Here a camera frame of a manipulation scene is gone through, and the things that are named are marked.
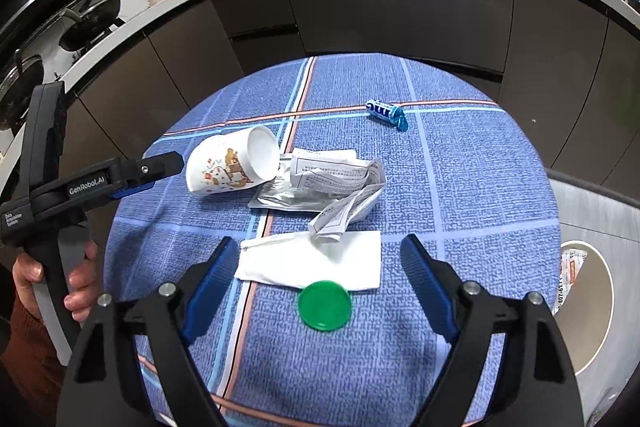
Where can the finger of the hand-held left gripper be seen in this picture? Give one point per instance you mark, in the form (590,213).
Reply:
(155,167)
(130,192)

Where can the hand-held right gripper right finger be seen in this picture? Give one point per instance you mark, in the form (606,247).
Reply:
(430,292)

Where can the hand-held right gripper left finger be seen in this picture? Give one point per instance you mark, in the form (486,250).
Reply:
(210,287)

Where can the white cartoon print cup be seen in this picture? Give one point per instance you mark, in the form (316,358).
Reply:
(215,167)

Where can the white paper napkin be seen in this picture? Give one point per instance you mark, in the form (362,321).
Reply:
(300,267)

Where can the green round lid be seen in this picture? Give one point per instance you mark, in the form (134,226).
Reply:
(325,307)

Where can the red and white packet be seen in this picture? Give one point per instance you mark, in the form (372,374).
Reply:
(570,269)

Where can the cream round trash bin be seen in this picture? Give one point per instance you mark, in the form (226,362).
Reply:
(595,322)

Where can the blue mint roll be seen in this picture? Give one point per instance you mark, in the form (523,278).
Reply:
(382,108)

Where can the person's left forearm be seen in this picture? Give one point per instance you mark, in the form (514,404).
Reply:
(30,357)

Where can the person's left hand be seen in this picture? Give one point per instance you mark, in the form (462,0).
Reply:
(82,282)

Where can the blue checked tablecloth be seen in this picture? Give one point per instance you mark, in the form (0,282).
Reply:
(450,187)

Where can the silver foil sachet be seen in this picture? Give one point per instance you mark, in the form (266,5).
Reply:
(285,201)

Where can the black wok with ladle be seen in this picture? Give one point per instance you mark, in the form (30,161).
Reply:
(20,87)

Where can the black wok with lid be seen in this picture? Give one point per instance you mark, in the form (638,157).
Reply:
(92,24)

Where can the printed paper leaflet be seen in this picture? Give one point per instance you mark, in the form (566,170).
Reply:
(325,172)

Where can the grey kitchen cabinet unit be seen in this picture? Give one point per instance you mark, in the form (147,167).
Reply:
(400,7)

